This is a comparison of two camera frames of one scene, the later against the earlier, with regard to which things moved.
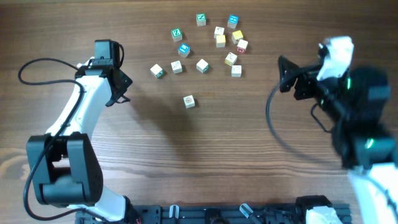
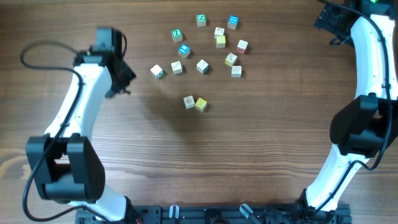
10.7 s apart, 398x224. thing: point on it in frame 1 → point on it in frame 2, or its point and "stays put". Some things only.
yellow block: (237, 35) → (201, 104)
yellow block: (221, 40) stays put
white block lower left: (176, 67) stays put
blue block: (183, 50) stays put
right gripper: (305, 74) → (325, 20)
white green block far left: (157, 71) stays put
